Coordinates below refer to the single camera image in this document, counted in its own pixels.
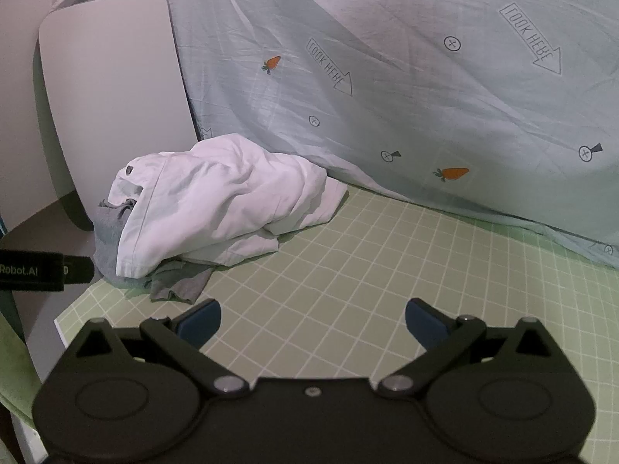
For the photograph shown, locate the grey shirt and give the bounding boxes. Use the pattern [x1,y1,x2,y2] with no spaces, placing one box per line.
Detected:
[145,256,216,304]

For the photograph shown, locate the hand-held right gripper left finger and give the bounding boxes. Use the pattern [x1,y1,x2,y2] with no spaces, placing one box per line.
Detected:
[68,299,250,399]

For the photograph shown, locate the white pants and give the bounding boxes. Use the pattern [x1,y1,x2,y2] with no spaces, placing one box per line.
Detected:
[107,133,348,280]

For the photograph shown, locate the green grid mat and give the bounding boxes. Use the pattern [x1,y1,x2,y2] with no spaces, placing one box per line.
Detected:
[53,181,619,426]

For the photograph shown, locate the blue-grey sweatshirt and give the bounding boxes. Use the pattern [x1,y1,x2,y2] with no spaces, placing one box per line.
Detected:
[93,197,141,295]

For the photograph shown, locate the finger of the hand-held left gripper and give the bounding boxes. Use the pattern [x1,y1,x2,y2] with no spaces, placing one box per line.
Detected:
[63,254,98,285]

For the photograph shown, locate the light blue printed bedsheet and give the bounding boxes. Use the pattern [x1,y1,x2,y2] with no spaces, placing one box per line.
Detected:
[51,0,619,270]

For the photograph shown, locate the green cloth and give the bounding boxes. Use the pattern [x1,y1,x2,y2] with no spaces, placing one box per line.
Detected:
[0,307,56,428]

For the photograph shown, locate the white rounded board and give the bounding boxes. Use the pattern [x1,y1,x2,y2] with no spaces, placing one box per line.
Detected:
[38,0,200,232]

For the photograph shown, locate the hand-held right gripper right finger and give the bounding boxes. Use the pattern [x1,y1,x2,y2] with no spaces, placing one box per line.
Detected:
[377,299,558,399]

